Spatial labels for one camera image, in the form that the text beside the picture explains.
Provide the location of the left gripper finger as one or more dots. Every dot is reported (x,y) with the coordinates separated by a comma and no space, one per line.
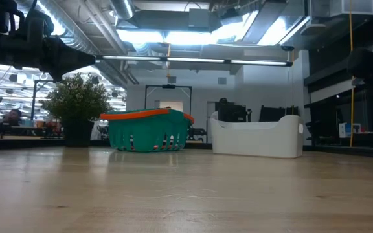
(66,59)

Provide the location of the green plant in black pot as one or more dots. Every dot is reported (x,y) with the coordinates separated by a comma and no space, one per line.
(76,97)

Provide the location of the person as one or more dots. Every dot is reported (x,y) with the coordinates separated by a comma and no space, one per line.
(13,116)

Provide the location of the white box with blue print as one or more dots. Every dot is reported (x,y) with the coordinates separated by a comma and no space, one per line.
(345,129)

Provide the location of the black background equipment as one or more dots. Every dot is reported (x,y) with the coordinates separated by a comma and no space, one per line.
(270,111)
(233,111)

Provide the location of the green basket with orange rim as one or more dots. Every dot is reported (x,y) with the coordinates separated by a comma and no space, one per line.
(147,132)

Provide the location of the long white light bar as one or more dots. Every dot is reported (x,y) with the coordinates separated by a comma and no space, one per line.
(193,59)

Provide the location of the white plastic bin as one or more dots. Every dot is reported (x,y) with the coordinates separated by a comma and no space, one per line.
(257,139)

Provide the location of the black aluminium table frame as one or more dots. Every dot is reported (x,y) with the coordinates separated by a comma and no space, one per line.
(28,143)

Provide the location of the black metal gantry frame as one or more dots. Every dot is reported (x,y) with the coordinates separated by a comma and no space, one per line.
(168,86)

